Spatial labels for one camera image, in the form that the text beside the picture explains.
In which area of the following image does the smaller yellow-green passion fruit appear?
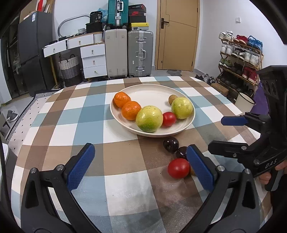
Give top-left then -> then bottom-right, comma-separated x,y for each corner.
171,97 -> 194,120

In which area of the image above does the red cherry tomato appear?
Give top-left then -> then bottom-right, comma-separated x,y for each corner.
163,112 -> 177,127
167,158 -> 190,179

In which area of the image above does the large yellow-green passion fruit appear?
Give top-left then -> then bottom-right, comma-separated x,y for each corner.
136,105 -> 163,133

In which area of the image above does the orange mandarin with stem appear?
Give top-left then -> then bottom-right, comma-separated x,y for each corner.
113,92 -> 131,109

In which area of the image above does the right hand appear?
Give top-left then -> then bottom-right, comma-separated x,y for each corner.
259,160 -> 287,184

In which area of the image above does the purple bag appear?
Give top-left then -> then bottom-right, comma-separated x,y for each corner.
251,82 -> 269,115

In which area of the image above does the white enamel bucket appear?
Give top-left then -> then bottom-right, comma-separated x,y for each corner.
235,92 -> 256,114

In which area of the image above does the brown longan with stem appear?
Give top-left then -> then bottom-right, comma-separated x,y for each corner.
190,166 -> 196,176

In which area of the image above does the dark cherry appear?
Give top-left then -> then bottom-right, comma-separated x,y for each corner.
176,146 -> 187,160
163,137 -> 179,154

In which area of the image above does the wooden shoe rack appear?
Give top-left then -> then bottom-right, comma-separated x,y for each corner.
217,31 -> 264,99

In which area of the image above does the checkered tablecloth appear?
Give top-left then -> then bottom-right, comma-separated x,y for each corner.
9,76 -> 260,232

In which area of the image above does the cream round plate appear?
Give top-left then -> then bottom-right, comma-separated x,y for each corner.
110,84 -> 196,138

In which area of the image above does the wooden door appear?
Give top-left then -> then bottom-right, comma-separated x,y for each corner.
155,0 -> 200,71

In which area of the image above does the silver suitcase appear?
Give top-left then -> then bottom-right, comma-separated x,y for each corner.
128,30 -> 153,77

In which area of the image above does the woven laundry basket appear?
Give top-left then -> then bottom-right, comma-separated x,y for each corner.
58,54 -> 82,87

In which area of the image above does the yellow black box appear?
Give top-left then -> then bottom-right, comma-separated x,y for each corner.
131,22 -> 149,31

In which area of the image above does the beige suitcase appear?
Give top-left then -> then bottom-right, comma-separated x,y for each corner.
105,29 -> 128,78

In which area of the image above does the white drawer desk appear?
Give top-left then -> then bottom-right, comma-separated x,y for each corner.
43,32 -> 107,79

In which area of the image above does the black refrigerator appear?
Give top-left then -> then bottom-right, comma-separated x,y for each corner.
18,11 -> 55,96

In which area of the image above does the teal suitcase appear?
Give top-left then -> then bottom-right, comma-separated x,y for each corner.
107,0 -> 128,29

